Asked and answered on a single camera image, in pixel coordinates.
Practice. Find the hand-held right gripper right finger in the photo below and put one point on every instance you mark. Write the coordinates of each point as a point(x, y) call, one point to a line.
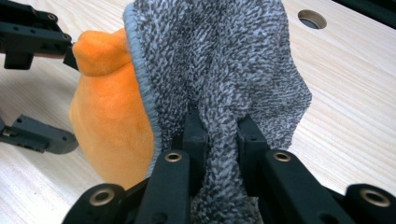
point(252, 146)

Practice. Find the grey speckled cloth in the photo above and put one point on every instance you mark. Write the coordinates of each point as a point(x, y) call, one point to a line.
point(224, 71)

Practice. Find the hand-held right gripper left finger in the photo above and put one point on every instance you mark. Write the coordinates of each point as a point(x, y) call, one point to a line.
point(194, 140)

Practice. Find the orange plush toy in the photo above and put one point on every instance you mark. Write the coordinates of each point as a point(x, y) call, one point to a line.
point(109, 112)

